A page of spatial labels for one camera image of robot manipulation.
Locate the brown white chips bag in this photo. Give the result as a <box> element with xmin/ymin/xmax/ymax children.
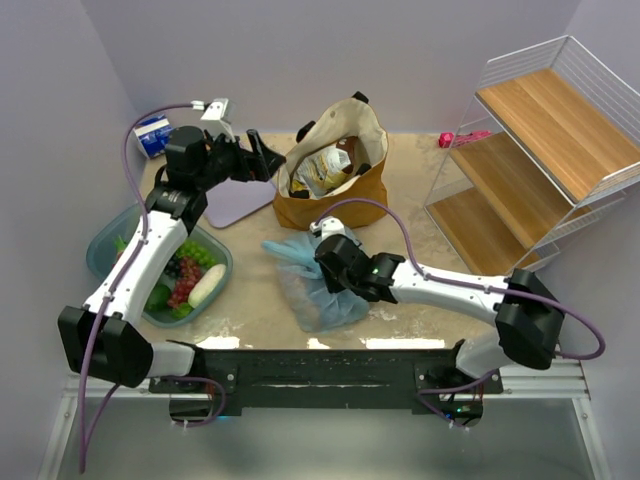
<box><xmin>289</xmin><ymin>137</ymin><xmax>371</xmax><ymax>199</ymax></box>

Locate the light blue plastic bag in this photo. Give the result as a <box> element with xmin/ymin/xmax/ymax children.
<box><xmin>261</xmin><ymin>232</ymin><xmax>370</xmax><ymax>333</ymax></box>

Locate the brown Trader Joe's tote bag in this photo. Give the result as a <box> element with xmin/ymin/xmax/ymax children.
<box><xmin>272</xmin><ymin>92</ymin><xmax>389</xmax><ymax>230</ymax></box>

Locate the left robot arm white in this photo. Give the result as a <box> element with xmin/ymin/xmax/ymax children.
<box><xmin>58</xmin><ymin>126</ymin><xmax>285</xmax><ymax>387</ymax></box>

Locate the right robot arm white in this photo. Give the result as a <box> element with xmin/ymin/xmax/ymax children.
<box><xmin>315</xmin><ymin>234</ymin><xmax>564</xmax><ymax>379</ymax></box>

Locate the lavender cutting board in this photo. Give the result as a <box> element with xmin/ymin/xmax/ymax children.
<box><xmin>204</xmin><ymin>180</ymin><xmax>276</xmax><ymax>229</ymax></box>

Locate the blue white carton box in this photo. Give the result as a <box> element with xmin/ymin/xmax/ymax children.
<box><xmin>133</xmin><ymin>114</ymin><xmax>173</xmax><ymax>159</ymax></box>

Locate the green grape bunch toy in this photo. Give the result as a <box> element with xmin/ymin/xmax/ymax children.
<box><xmin>176</xmin><ymin>240</ymin><xmax>217</xmax><ymax>268</ymax></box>

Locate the red grape bunch toy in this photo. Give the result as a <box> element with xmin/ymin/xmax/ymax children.
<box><xmin>173</xmin><ymin>258</ymin><xmax>202</xmax><ymax>296</ymax></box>

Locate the teal fruit tray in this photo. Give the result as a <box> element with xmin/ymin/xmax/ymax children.
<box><xmin>86</xmin><ymin>205</ymin><xmax>233</xmax><ymax>328</ymax></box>

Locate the white radish toy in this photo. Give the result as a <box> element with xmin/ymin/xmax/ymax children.
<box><xmin>188</xmin><ymin>264</ymin><xmax>227</xmax><ymax>308</ymax></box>

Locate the dark blueberry bunch toy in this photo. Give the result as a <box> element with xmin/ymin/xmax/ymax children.
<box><xmin>163</xmin><ymin>257</ymin><xmax>183</xmax><ymax>280</ymax></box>

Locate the pink dragon fruit toy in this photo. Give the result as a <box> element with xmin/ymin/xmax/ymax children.
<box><xmin>114</xmin><ymin>236</ymin><xmax>127</xmax><ymax>262</ymax></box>

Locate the green leafy vegetable toy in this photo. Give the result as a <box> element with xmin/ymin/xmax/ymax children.
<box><xmin>144</xmin><ymin>284</ymin><xmax>194</xmax><ymax>320</ymax></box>

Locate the pink wrapped item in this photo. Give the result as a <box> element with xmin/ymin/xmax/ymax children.
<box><xmin>438</xmin><ymin>130</ymin><xmax>492</xmax><ymax>149</ymax></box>

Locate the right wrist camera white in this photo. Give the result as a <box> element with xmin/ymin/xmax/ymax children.
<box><xmin>309</xmin><ymin>216</ymin><xmax>346</xmax><ymax>241</ymax></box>

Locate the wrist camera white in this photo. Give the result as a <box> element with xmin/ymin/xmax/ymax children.
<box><xmin>309</xmin><ymin>216</ymin><xmax>346</xmax><ymax>241</ymax></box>
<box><xmin>191</xmin><ymin>98</ymin><xmax>236</xmax><ymax>142</ymax></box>

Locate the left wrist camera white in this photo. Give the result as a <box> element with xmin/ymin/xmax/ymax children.
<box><xmin>191</xmin><ymin>98</ymin><xmax>236</xmax><ymax>142</ymax></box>

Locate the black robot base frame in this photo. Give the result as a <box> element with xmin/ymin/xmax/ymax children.
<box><xmin>149</xmin><ymin>349</ymin><xmax>503</xmax><ymax>426</ymax></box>

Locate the white wire wooden shelf rack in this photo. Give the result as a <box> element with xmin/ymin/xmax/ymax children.
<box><xmin>425</xmin><ymin>35</ymin><xmax>639</xmax><ymax>275</ymax></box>

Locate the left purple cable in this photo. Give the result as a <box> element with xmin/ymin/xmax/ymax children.
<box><xmin>77</xmin><ymin>102</ymin><xmax>206</xmax><ymax>474</ymax></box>

